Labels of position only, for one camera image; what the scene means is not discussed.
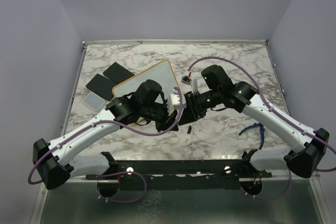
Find black mounting rail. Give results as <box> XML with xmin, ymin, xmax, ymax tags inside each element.
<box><xmin>86</xmin><ymin>158</ymin><xmax>274</xmax><ymax>190</ymax></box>

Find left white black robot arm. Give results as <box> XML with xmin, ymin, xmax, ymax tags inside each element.
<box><xmin>28</xmin><ymin>80</ymin><xmax>184</xmax><ymax>190</ymax></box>

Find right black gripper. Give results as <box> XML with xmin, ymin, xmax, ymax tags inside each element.
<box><xmin>178</xmin><ymin>88</ymin><xmax>222</xmax><ymax>126</ymax></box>

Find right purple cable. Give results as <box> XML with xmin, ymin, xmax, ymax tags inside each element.
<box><xmin>187</xmin><ymin>56</ymin><xmax>336</xmax><ymax>200</ymax></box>

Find blue handled pliers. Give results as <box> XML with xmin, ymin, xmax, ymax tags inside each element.
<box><xmin>239</xmin><ymin>122</ymin><xmax>266</xmax><ymax>151</ymax></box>

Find black rectangular pad lower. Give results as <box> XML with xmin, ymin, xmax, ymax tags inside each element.
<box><xmin>86</xmin><ymin>74</ymin><xmax>117</xmax><ymax>101</ymax></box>

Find purple cable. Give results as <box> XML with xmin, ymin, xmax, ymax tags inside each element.
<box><xmin>187</xmin><ymin>56</ymin><xmax>336</xmax><ymax>200</ymax></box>
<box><xmin>28</xmin><ymin>87</ymin><xmax>184</xmax><ymax>204</ymax></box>

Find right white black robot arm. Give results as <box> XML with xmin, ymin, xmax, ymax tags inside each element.
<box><xmin>178</xmin><ymin>65</ymin><xmax>330</xmax><ymax>178</ymax></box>

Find black rectangular pad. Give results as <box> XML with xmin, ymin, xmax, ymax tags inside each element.
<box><xmin>86</xmin><ymin>74</ymin><xmax>117</xmax><ymax>101</ymax></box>
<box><xmin>103</xmin><ymin>62</ymin><xmax>134</xmax><ymax>84</ymax></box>

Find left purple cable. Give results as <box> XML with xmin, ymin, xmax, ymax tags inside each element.
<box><xmin>28</xmin><ymin>87</ymin><xmax>184</xmax><ymax>204</ymax></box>

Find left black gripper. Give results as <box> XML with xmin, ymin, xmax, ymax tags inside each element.
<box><xmin>141</xmin><ymin>100</ymin><xmax>180</xmax><ymax>133</ymax></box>

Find black marker cap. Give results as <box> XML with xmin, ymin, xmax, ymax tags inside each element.
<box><xmin>187</xmin><ymin>125</ymin><xmax>192</xmax><ymax>134</ymax></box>

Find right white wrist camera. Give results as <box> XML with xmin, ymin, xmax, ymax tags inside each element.
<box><xmin>181</xmin><ymin>72</ymin><xmax>198</xmax><ymax>93</ymax></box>

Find grey white eraser block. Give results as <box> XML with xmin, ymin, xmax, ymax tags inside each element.
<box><xmin>82</xmin><ymin>92</ymin><xmax>106</xmax><ymax>111</ymax></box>

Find black rectangular pad upper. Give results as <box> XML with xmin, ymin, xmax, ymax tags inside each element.
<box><xmin>103</xmin><ymin>62</ymin><xmax>134</xmax><ymax>84</ymax></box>

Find yellow framed whiteboard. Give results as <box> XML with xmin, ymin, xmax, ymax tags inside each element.
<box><xmin>112</xmin><ymin>59</ymin><xmax>179</xmax><ymax>100</ymax></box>

